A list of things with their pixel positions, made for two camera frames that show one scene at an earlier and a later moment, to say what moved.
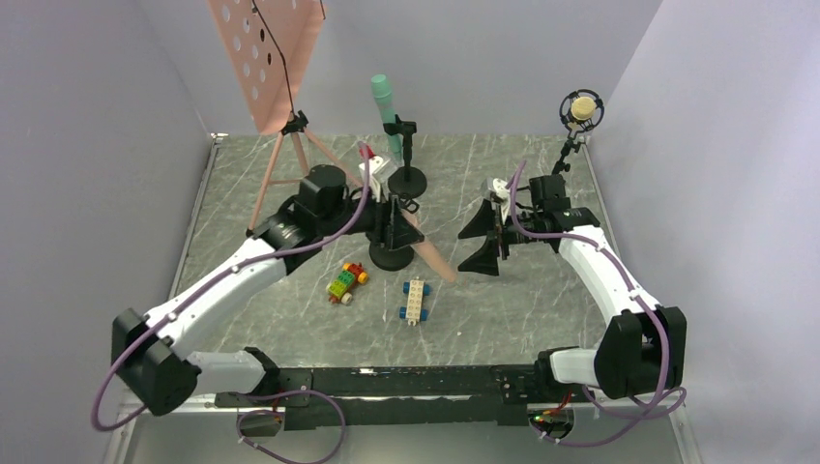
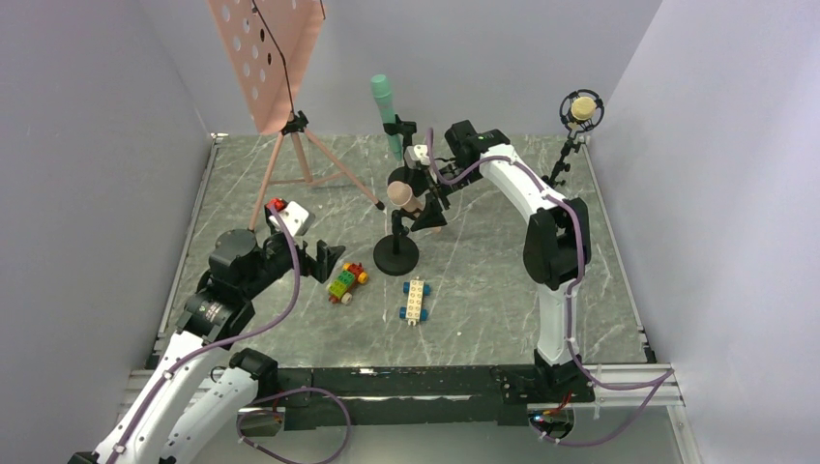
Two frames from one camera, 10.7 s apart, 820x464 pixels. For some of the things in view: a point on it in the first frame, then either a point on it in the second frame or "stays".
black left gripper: (386, 223) -> (311, 262)
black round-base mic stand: (406, 182) stays
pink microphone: (437, 261) -> (400, 193)
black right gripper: (502, 232) -> (433, 194)
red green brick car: (341, 287) stays
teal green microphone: (382, 91) stays
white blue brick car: (414, 312) stays
